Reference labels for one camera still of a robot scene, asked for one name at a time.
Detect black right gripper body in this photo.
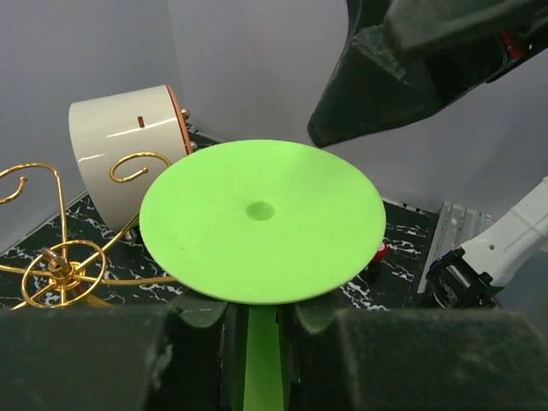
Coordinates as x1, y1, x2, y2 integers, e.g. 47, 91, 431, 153
383, 0, 547, 103

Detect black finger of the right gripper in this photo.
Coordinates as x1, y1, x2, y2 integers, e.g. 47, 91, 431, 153
307, 16, 443, 146

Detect gold wire wine glass rack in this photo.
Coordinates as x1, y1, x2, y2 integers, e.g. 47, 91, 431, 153
1, 162, 176, 311

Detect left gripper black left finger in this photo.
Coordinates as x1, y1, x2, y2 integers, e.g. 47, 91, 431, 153
1, 299, 240, 410

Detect white cylindrical container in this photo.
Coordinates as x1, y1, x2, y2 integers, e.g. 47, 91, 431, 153
68, 85, 194, 231

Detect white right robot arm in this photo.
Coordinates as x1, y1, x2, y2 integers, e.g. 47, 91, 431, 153
307, 1, 547, 309

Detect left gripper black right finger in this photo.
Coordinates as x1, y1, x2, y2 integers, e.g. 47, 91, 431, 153
278, 304, 544, 410

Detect red push button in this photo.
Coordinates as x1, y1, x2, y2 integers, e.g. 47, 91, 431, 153
367, 242, 388, 275

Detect green plastic wine glass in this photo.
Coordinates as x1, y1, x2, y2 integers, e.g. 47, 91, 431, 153
140, 140, 386, 410

